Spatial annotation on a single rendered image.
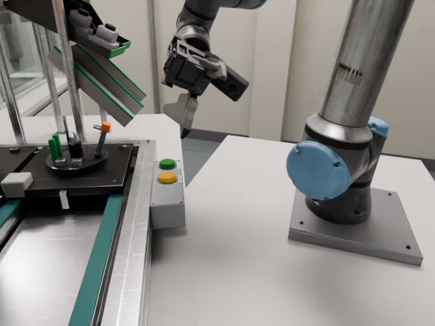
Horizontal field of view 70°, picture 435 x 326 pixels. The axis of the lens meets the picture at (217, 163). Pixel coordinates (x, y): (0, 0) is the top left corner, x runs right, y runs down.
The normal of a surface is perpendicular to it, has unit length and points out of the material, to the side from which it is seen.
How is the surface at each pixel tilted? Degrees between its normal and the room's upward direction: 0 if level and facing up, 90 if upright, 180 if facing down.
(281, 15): 90
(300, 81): 90
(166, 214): 90
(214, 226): 0
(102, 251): 0
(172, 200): 0
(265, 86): 90
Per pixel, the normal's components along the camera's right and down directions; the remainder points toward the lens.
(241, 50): -0.30, 0.41
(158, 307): 0.02, -0.90
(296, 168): -0.67, 0.42
